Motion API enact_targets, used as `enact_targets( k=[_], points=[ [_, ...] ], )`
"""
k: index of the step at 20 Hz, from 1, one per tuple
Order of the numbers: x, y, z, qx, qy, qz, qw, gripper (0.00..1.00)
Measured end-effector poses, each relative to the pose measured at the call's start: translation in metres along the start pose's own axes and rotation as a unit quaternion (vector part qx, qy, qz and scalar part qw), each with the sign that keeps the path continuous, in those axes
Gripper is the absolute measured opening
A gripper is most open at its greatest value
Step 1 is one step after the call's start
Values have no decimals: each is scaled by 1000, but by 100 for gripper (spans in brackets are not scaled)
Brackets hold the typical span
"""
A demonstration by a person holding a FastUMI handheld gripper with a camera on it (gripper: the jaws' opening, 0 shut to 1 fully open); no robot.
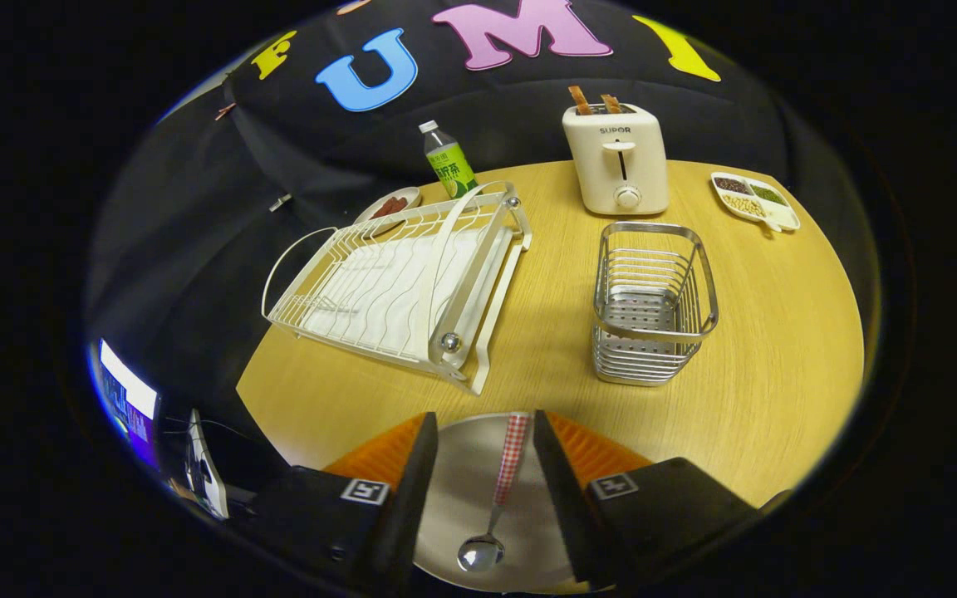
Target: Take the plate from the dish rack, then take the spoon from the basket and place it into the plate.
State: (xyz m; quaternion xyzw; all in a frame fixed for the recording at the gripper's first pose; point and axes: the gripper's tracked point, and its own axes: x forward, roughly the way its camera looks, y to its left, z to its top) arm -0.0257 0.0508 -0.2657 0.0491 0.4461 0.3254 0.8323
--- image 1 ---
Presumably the metal wire basket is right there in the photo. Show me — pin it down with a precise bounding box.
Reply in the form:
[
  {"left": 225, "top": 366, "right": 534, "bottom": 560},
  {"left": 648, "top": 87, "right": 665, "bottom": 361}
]
[{"left": 591, "top": 221, "right": 720, "bottom": 388}]

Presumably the white divided dish with beans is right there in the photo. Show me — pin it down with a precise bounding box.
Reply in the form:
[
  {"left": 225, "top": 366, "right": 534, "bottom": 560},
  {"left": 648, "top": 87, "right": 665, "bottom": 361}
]
[{"left": 710, "top": 171, "right": 802, "bottom": 233}]

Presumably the grey round plate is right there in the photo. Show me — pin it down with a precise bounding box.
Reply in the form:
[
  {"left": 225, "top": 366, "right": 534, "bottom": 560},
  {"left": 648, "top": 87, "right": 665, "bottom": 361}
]
[{"left": 412, "top": 413, "right": 579, "bottom": 595}]

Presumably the white wire dish rack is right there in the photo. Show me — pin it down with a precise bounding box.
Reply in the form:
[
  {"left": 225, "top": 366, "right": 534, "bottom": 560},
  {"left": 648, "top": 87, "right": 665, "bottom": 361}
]
[{"left": 261, "top": 180, "right": 533, "bottom": 396}]

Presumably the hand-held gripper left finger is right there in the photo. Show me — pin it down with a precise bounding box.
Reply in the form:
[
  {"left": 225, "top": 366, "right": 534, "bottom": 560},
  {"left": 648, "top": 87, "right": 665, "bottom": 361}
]
[{"left": 250, "top": 411, "right": 439, "bottom": 595}]

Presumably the small beige plate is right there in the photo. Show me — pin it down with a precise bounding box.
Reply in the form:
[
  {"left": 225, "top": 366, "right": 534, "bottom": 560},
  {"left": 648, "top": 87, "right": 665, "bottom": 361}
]
[{"left": 354, "top": 186, "right": 423, "bottom": 229}]

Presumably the spoon with red checked handle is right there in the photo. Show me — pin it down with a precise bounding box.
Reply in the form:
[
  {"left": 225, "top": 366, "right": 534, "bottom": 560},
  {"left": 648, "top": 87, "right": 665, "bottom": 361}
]
[{"left": 457, "top": 413, "right": 531, "bottom": 574}]

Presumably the computer monitor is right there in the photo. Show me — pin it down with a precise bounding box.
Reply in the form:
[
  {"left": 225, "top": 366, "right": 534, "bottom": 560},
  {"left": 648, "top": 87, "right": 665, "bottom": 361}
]
[{"left": 96, "top": 338, "right": 162, "bottom": 470}]

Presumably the white toaster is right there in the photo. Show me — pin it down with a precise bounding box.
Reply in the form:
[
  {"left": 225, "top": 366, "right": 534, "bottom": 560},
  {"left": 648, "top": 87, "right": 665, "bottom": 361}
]
[{"left": 562, "top": 102, "right": 670, "bottom": 217}]

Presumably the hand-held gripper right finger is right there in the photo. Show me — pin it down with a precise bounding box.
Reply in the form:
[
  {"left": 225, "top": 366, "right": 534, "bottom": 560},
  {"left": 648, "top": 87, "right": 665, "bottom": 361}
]
[{"left": 532, "top": 409, "right": 791, "bottom": 586}]

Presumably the black backdrop cloth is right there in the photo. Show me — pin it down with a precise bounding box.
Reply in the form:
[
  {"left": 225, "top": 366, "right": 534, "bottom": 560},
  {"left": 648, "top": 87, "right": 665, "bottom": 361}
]
[{"left": 84, "top": 0, "right": 882, "bottom": 433}]

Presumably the green label drink bottle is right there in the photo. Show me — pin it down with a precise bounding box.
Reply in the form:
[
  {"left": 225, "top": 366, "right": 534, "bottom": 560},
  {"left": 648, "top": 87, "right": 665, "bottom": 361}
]
[{"left": 419, "top": 120, "right": 479, "bottom": 200}]

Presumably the white device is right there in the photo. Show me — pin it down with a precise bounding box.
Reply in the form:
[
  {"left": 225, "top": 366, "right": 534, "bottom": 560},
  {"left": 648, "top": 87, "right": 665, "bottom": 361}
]
[{"left": 186, "top": 409, "right": 230, "bottom": 520}]

